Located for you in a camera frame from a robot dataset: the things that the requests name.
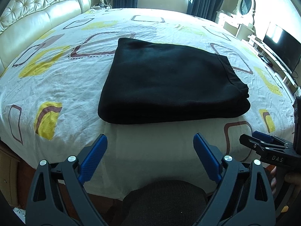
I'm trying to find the black pants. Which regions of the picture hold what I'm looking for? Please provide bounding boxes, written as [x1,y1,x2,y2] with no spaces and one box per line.
[98,38,251,124]

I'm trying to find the right hand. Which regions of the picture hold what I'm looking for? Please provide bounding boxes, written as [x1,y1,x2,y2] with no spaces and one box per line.
[270,166,300,197]

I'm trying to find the white tv stand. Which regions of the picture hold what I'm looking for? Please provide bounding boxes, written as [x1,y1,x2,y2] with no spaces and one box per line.
[247,35,298,94]

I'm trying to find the white patterned bed sheet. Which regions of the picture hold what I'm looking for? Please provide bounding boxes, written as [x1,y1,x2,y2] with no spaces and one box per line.
[1,9,294,199]

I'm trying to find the black television screen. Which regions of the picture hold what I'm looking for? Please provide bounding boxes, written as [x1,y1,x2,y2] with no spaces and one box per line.
[263,23,300,72]

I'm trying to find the white vanity with oval mirror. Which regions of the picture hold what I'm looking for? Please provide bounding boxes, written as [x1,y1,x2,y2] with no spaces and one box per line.
[215,0,256,41]

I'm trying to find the cream tufted leather headboard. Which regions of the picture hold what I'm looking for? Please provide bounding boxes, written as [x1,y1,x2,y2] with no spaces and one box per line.
[1,0,91,73]

